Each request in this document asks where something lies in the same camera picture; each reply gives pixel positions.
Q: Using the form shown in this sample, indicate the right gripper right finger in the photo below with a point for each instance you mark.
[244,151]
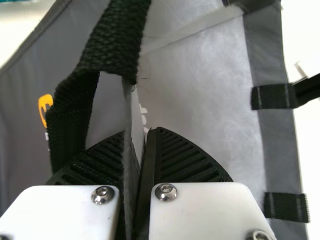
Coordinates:
[200,212]

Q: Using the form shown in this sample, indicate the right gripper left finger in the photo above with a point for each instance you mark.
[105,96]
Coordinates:
[62,212]

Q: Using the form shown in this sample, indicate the teal shopping basket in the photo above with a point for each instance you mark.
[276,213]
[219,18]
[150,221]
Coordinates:
[15,1]

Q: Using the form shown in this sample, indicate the black post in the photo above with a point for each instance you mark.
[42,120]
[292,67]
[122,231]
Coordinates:
[308,90]

